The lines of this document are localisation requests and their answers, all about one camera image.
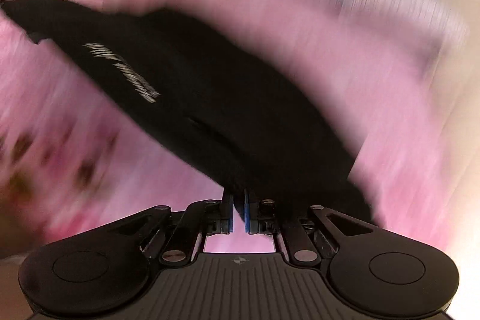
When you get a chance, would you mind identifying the black garment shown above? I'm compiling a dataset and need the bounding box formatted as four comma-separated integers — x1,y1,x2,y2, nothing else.
1,0,374,223

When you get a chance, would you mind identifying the pink rose blanket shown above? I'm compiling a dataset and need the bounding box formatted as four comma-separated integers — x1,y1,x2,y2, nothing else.
1,0,452,249

